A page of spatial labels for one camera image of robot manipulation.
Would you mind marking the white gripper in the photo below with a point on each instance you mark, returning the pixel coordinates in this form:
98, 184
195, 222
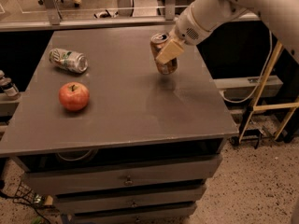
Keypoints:
188, 29

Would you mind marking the orange soda can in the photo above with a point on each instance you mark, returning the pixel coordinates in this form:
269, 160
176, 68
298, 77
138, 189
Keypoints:
157, 42

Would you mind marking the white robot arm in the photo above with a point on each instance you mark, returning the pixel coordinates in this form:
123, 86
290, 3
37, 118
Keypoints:
281, 17

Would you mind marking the green white soda can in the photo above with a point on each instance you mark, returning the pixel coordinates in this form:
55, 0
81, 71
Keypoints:
69, 60

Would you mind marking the grey drawer cabinet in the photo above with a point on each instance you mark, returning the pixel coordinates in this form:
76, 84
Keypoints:
134, 114

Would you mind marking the red apple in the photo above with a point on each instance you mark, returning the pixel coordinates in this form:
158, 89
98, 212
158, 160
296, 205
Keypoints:
74, 96

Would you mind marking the top grey drawer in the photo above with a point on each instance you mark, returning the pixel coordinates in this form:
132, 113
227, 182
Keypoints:
123, 175

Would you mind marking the grey drawer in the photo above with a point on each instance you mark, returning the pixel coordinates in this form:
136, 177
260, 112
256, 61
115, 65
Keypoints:
123, 175
187, 193
135, 215

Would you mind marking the white bowl in drawer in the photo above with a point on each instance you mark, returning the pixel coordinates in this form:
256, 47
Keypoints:
76, 156

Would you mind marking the bottom grey drawer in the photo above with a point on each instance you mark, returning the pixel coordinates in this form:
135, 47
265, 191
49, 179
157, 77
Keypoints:
135, 215

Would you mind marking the middle grey drawer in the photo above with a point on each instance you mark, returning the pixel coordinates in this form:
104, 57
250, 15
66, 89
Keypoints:
187, 193

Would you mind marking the metal railing frame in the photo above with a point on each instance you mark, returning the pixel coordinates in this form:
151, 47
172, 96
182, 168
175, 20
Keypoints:
30, 15

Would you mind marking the black wire basket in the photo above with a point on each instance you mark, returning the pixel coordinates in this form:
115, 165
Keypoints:
27, 196

